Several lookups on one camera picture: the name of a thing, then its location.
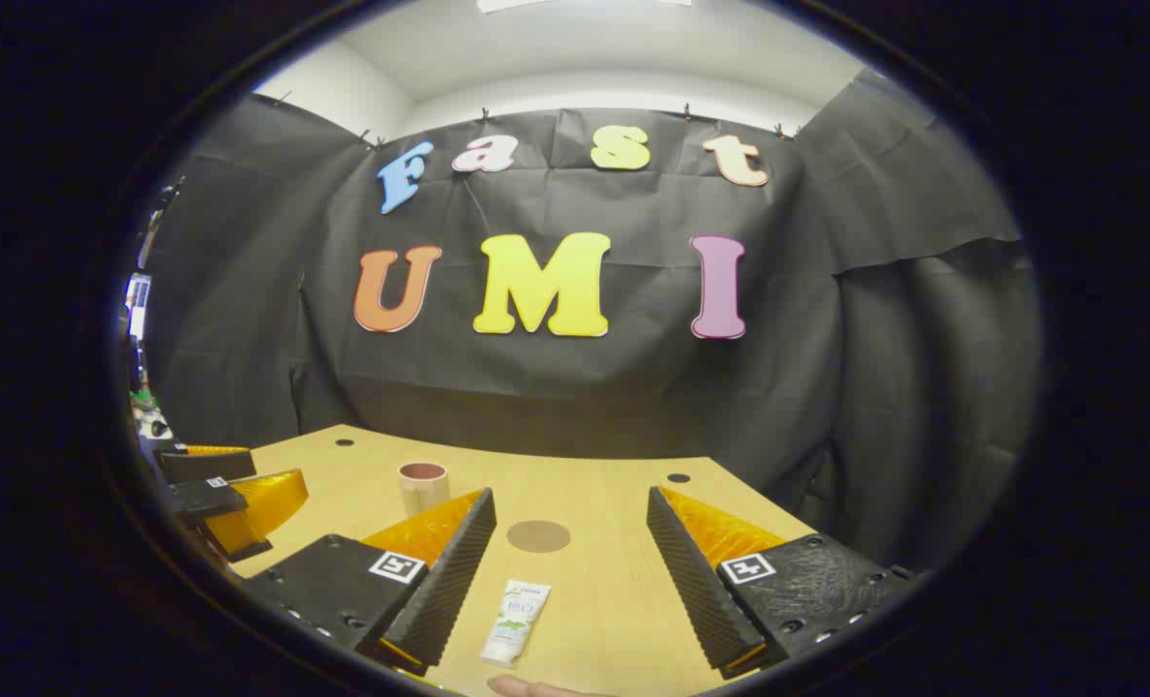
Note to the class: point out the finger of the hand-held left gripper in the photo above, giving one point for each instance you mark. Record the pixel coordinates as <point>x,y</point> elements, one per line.
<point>209,498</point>
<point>209,467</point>

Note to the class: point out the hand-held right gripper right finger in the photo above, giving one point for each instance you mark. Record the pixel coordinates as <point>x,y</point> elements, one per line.
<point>693,581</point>

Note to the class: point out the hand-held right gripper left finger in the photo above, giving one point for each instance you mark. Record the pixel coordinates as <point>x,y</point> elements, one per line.
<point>449,581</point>

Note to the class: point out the white toothpaste tube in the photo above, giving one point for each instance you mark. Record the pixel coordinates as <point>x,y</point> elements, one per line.
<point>515,620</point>

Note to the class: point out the beige cup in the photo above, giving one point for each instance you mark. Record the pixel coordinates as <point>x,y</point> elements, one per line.
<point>423,492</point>

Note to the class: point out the round brown coaster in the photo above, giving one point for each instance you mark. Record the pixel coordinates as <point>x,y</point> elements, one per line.
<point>539,536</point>

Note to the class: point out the wooden desktop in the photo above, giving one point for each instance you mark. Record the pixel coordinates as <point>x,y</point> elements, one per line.
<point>594,600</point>

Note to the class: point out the colourful background clutter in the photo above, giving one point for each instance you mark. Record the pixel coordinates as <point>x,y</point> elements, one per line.
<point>139,310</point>

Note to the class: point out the black backdrop cloth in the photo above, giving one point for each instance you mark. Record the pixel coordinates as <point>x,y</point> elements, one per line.
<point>575,387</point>

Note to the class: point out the white ceiling light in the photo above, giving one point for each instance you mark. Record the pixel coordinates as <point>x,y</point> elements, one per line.
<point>585,4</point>

